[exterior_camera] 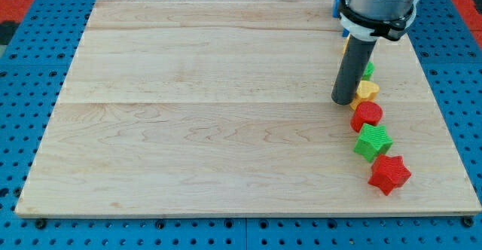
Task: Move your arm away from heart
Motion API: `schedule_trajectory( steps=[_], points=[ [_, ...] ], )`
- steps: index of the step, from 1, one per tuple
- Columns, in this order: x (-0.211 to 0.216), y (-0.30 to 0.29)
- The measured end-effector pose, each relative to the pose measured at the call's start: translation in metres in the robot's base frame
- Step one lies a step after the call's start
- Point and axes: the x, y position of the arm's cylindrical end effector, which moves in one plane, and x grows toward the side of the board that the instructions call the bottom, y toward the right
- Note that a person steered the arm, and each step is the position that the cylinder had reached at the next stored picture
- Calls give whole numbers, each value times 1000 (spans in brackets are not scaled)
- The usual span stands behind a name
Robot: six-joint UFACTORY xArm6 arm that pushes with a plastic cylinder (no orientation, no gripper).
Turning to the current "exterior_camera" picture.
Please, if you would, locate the blue block at arm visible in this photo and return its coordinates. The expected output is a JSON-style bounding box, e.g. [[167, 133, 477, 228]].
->
[[332, 0, 349, 38]]

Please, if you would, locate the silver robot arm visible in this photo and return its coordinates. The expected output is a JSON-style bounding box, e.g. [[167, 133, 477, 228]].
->
[[337, 0, 419, 41]]

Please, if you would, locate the yellow heart block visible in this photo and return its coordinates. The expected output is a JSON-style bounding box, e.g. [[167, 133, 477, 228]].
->
[[349, 81, 380, 111]]

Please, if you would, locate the wooden board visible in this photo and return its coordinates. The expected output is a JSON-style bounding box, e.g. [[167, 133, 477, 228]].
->
[[15, 0, 481, 218]]

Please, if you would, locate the red cylinder block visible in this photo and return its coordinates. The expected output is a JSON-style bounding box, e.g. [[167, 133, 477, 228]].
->
[[350, 101, 383, 133]]

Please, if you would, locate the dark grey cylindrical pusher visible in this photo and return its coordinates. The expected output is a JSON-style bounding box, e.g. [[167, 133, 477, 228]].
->
[[331, 35, 376, 105]]

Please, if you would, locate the green block behind pusher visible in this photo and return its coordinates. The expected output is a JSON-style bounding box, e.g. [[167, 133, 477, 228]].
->
[[362, 61, 376, 81]]

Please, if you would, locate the green star block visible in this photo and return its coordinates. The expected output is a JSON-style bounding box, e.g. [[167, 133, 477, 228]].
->
[[353, 123, 393, 163]]

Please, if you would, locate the red star block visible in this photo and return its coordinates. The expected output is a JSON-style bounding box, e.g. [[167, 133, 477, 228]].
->
[[368, 154, 411, 196]]

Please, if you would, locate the blue perforated table plate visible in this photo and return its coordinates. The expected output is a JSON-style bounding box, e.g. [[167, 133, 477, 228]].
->
[[1, 0, 481, 249]]

